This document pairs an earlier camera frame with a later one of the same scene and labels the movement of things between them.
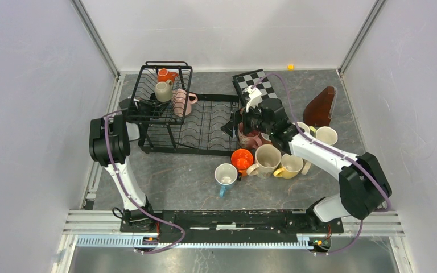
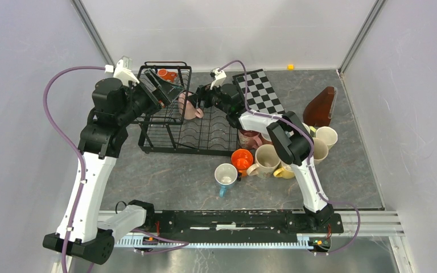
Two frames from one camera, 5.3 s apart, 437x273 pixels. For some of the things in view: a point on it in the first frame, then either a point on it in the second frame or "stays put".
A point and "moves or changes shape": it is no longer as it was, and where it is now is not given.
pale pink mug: (182, 102) moves or changes shape
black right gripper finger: (239, 118) -> (202, 91)
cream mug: (267, 158) stays put
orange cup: (242, 159) stays put
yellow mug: (327, 135) stays put
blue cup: (225, 174) stays put
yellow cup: (291, 165) stays put
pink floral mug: (250, 140) stays put
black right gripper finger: (229, 128) -> (199, 97)
